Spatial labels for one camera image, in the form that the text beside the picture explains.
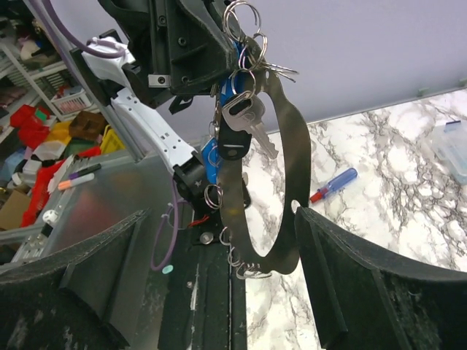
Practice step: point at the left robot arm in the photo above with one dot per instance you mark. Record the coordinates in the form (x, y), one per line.
(101, 58)

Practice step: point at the clear plastic organizer box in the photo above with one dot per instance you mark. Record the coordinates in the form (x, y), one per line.
(448, 142)

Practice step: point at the black tag key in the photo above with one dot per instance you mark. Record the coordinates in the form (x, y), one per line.
(243, 113)

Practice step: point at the blue red screwdriver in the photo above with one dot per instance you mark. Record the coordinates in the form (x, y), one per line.
(334, 185)

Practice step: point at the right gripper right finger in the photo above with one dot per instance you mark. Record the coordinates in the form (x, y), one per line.
(364, 296)

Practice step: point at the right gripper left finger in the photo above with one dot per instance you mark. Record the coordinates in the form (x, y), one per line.
(86, 296)

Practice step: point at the orange marker pen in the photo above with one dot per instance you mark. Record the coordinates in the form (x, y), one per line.
(65, 185)

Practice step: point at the blue tag key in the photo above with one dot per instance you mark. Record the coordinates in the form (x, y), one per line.
(211, 159)
(234, 84)

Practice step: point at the purple marker pen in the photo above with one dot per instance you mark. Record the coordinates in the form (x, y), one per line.
(85, 171)

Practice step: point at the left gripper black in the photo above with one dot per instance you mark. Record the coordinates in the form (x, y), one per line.
(178, 49)

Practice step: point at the yellow plastic crate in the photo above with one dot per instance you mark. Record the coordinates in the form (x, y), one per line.
(110, 141)

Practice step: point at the red plastic bin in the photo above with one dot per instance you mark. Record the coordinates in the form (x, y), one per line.
(31, 123)

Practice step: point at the metal key ring plate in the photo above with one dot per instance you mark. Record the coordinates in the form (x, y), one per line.
(227, 196)

